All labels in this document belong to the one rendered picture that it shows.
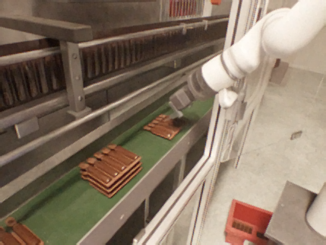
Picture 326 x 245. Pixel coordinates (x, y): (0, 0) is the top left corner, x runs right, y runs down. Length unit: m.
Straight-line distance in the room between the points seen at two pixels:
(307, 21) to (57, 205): 0.55
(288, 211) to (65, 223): 0.57
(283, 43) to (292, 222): 0.47
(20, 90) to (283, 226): 0.67
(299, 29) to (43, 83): 0.44
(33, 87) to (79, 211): 0.24
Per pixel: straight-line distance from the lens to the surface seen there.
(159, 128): 0.66
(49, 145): 0.63
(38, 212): 0.51
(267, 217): 1.35
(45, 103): 0.44
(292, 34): 0.46
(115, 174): 0.47
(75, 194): 0.52
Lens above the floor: 1.05
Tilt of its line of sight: 30 degrees down
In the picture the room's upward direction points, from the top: 4 degrees clockwise
